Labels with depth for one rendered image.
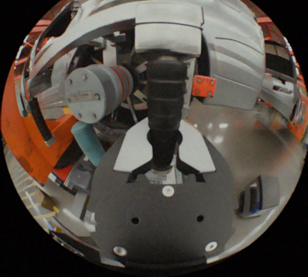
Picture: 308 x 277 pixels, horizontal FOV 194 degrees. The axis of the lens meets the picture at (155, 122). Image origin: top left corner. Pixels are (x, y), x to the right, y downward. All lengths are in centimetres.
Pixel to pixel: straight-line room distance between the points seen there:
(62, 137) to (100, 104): 54
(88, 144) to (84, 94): 21
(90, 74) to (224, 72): 51
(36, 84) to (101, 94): 22
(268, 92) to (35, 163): 296
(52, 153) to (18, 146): 25
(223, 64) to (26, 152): 102
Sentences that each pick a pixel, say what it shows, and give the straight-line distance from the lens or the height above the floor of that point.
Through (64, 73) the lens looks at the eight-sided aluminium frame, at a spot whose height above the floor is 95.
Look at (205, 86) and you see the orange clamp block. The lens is 33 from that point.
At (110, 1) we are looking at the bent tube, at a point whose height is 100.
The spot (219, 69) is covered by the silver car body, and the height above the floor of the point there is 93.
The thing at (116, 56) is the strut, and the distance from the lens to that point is 33.
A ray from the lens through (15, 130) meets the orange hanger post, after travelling 60.
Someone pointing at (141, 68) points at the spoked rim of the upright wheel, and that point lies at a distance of 40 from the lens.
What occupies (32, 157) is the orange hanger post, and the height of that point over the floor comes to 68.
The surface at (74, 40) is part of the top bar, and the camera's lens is 16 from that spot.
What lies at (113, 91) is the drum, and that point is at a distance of 21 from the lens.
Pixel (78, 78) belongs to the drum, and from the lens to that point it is 21.
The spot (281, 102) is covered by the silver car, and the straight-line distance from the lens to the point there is 238.
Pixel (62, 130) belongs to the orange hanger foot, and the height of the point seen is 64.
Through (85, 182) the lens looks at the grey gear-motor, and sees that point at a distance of 63.
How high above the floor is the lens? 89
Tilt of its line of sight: 32 degrees down
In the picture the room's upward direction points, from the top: straight up
